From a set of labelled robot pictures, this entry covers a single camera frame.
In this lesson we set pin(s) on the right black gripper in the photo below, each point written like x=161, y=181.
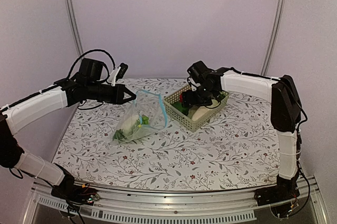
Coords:
x=188, y=100

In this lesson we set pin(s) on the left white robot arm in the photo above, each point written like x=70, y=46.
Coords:
x=85, y=84

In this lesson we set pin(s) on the aluminium frame post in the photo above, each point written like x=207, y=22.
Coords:
x=73, y=25
x=273, y=36

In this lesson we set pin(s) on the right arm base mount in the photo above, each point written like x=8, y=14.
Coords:
x=284, y=190

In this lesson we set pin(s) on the left aluminium frame post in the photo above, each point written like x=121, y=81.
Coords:
x=73, y=25

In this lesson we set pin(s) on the green toy vegetable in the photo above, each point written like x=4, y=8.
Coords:
x=178, y=105

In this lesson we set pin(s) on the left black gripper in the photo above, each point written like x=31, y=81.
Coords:
x=118, y=95

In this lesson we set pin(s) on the white toy radish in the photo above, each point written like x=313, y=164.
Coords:
x=126, y=128

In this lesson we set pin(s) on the beige perforated plastic basket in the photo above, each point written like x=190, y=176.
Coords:
x=186, y=120

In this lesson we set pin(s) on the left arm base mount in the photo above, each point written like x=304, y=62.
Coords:
x=77, y=194

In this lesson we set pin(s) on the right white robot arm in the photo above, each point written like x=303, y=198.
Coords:
x=286, y=113

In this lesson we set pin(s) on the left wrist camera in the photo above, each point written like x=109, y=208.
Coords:
x=117, y=73

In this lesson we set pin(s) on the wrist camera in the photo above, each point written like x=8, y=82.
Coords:
x=194, y=77
x=117, y=73

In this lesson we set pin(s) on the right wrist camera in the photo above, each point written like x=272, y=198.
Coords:
x=194, y=77

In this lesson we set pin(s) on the clear zip top bag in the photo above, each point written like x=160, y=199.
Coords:
x=151, y=105

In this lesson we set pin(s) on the right aluminium frame post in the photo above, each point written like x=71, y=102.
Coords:
x=273, y=36

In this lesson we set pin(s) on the floral table mat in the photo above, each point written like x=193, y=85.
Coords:
x=238, y=148

